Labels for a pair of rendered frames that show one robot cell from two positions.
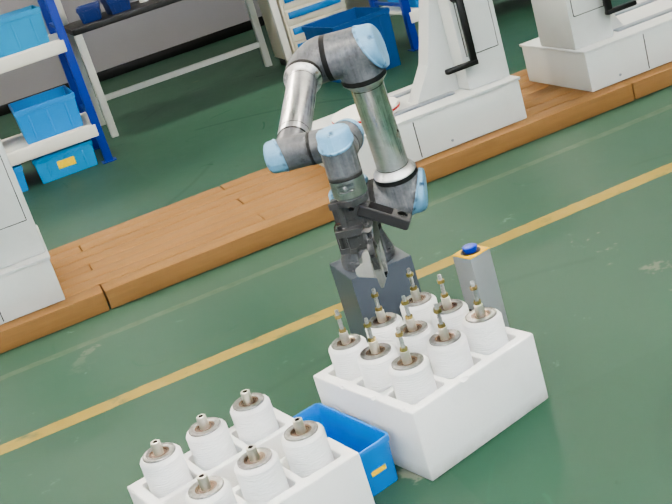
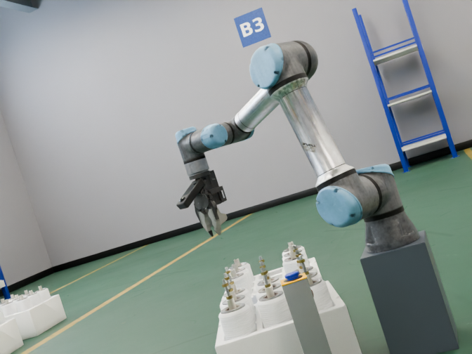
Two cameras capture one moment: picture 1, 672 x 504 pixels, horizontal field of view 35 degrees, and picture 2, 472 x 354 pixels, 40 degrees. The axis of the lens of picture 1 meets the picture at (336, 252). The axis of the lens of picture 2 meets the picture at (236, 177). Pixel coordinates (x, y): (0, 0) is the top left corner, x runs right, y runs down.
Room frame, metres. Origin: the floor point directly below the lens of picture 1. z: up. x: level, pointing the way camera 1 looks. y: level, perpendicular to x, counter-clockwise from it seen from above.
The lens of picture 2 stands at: (3.44, -1.81, 0.64)
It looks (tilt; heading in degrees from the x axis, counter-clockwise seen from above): 1 degrees down; 122
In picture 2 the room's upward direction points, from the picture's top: 18 degrees counter-clockwise
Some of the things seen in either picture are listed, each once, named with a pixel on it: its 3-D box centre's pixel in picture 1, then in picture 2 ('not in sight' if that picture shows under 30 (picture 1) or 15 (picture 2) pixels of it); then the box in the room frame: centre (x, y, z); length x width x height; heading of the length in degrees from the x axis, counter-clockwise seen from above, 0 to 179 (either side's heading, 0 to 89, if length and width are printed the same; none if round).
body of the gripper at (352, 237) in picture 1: (355, 222); (206, 189); (2.21, -0.06, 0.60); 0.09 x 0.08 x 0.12; 75
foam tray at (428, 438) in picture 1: (429, 386); (285, 337); (2.36, -0.12, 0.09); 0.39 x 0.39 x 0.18; 31
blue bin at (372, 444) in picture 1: (341, 449); not in sight; (2.25, 0.13, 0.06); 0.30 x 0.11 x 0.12; 30
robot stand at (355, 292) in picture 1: (383, 307); (409, 293); (2.78, -0.08, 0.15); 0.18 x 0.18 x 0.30; 15
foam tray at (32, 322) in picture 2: not in sight; (24, 321); (-0.36, 1.03, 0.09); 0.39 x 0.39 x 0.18; 18
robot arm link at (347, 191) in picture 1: (348, 187); (196, 168); (2.20, -0.07, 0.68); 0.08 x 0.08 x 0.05
